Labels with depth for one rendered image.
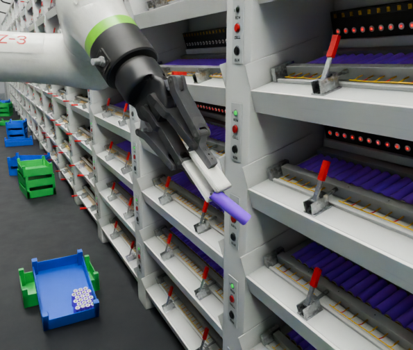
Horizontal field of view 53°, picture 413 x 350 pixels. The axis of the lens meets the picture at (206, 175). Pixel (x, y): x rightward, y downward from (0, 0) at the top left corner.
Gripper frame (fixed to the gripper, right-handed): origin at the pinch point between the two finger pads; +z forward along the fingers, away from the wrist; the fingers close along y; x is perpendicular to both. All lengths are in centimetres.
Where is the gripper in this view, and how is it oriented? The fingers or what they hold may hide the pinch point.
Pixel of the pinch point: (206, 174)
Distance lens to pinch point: 59.6
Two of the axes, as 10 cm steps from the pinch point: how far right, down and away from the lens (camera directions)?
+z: 5.5, 7.9, -2.6
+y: 5.0, -5.6, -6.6
